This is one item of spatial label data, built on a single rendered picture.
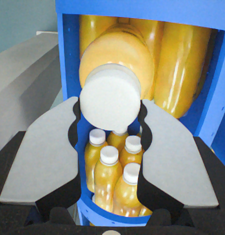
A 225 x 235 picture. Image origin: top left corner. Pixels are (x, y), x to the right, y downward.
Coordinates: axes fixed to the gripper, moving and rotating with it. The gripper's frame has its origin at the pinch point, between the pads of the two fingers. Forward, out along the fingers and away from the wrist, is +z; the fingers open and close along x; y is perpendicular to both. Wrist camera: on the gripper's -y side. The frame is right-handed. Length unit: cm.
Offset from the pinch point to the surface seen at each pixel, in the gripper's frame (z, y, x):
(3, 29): 129, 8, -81
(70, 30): 22.4, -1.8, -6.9
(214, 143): 43, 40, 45
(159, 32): 19.0, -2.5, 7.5
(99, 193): 15.7, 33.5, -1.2
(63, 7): 11.3, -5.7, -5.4
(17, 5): 129, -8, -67
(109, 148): 19.5, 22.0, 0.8
